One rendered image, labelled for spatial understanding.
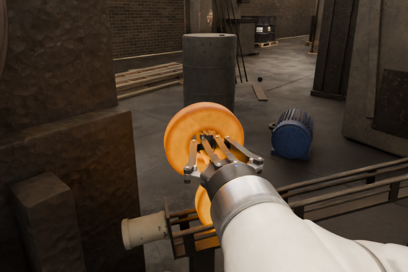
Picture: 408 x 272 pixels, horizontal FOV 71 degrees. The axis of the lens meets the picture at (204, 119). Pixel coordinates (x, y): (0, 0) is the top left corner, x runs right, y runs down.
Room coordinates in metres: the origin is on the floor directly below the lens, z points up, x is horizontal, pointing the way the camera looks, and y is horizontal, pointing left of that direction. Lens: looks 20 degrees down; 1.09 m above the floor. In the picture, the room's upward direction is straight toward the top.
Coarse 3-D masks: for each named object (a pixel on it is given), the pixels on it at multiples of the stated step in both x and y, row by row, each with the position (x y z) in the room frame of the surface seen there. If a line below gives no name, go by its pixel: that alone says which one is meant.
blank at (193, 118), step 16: (192, 112) 0.49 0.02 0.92; (208, 112) 0.50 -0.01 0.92; (224, 112) 0.50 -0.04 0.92; (176, 128) 0.48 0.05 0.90; (192, 128) 0.49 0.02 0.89; (208, 128) 0.50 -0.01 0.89; (224, 128) 0.50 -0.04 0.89; (240, 128) 0.51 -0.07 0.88; (176, 144) 0.48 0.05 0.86; (176, 160) 0.49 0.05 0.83
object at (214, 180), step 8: (224, 160) 0.40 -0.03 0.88; (208, 168) 0.37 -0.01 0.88; (224, 168) 0.34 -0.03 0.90; (232, 168) 0.33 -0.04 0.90; (240, 168) 0.33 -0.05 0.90; (248, 168) 0.34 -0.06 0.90; (200, 176) 0.36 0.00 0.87; (208, 176) 0.35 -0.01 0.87; (216, 176) 0.33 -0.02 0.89; (224, 176) 0.32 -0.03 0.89; (232, 176) 0.32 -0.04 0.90; (240, 176) 0.31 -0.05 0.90; (200, 184) 0.36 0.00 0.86; (208, 184) 0.34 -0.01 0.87; (216, 184) 0.32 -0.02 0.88; (224, 184) 0.31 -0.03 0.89; (208, 192) 0.33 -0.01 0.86; (216, 192) 0.31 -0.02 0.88
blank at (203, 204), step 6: (198, 192) 0.51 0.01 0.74; (204, 192) 0.50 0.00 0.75; (198, 198) 0.50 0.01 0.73; (204, 198) 0.50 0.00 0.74; (198, 204) 0.49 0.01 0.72; (204, 204) 0.50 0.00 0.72; (210, 204) 0.50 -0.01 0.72; (198, 210) 0.49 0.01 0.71; (204, 210) 0.50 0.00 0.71; (204, 216) 0.50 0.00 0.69; (210, 216) 0.50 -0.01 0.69; (204, 222) 0.50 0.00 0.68; (210, 222) 0.50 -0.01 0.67
